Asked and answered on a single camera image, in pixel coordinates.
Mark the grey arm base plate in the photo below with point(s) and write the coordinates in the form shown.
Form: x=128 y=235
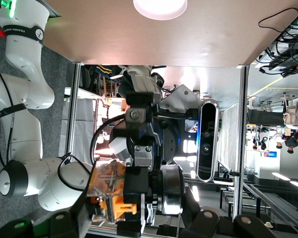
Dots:
x=53 y=10

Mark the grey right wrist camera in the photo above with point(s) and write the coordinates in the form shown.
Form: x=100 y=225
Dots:
x=208 y=138

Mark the white partition screen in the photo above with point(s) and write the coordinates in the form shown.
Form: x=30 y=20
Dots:
x=228 y=136

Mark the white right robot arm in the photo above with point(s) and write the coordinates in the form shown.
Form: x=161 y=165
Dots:
x=22 y=64

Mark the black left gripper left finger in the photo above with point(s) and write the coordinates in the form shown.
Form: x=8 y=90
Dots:
x=59 y=225

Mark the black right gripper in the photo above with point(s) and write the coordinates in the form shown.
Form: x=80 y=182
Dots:
x=169 y=141

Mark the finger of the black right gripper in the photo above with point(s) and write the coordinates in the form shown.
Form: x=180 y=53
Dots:
x=131 y=229

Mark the person in black shirt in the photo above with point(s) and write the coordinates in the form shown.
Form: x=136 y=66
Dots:
x=294 y=142

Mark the aluminium frame post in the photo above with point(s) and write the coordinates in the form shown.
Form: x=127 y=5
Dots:
x=241 y=124
x=73 y=111

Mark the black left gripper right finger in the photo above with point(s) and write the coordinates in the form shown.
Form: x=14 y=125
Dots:
x=208 y=225

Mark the round pink plate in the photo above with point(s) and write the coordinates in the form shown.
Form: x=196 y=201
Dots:
x=160 y=8

